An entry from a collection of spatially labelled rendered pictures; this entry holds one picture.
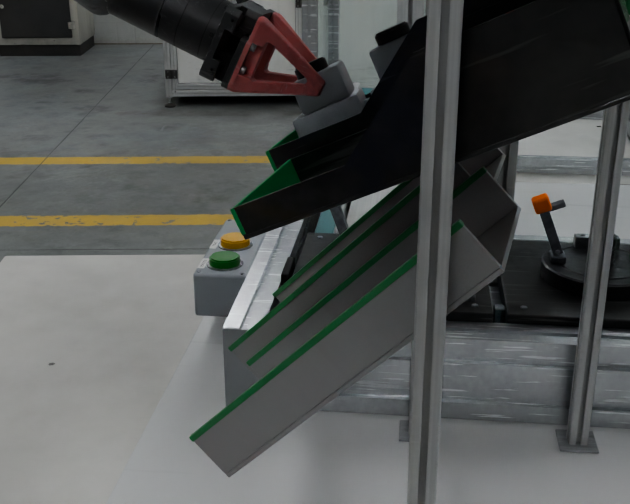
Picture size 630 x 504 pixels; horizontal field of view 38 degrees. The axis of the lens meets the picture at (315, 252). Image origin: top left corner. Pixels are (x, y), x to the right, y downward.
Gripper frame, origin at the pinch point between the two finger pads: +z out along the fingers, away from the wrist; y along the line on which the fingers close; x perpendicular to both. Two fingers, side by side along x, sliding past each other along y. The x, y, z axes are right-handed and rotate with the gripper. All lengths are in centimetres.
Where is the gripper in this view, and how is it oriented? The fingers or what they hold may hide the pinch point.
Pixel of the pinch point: (317, 81)
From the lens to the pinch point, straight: 83.6
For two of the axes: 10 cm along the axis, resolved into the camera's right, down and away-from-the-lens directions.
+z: 8.9, 4.5, 0.1
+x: -4.3, 8.4, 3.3
